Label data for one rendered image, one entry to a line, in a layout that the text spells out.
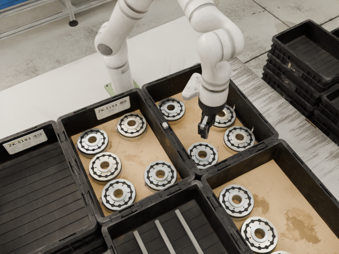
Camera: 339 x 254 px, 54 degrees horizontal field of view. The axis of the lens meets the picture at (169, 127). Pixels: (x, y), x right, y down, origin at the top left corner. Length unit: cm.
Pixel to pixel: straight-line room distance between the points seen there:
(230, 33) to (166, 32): 102
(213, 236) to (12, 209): 60
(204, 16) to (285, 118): 77
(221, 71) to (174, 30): 99
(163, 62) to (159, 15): 152
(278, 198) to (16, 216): 79
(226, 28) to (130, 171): 56
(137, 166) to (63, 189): 24
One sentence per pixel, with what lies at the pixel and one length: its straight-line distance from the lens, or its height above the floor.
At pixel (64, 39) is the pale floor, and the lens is 295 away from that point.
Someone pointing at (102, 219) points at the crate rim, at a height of 93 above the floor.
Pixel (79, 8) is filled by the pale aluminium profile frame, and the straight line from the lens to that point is 302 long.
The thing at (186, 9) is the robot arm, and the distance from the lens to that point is 82.
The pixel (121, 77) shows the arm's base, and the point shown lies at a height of 84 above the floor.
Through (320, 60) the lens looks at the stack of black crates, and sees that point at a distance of 208.
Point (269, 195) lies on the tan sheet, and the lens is 109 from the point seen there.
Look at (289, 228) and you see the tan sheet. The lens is 107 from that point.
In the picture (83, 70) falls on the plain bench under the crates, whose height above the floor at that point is 70.
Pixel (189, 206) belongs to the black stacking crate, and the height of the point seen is 83.
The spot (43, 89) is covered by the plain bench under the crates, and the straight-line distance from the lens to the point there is 157.
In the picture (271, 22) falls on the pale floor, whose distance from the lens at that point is 311.
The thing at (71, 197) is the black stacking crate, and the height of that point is 83.
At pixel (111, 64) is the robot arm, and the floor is 91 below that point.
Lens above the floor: 179
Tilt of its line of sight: 54 degrees down
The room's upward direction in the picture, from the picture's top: straight up
